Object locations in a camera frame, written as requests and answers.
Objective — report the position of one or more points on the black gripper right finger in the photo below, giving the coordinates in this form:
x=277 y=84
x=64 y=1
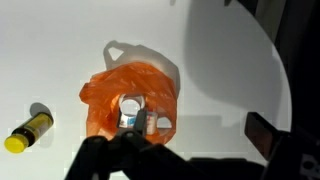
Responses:
x=283 y=150

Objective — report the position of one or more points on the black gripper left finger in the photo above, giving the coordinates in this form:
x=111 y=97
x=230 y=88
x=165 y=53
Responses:
x=133 y=156

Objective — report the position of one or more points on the white roll-on stick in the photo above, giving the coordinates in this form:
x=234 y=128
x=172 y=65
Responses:
x=152 y=121

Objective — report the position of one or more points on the orange plastic bag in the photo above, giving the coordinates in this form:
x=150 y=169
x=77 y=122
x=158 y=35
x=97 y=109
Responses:
x=106 y=93

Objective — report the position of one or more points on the yellow-capped amber bottle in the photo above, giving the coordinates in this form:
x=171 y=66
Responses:
x=31 y=131

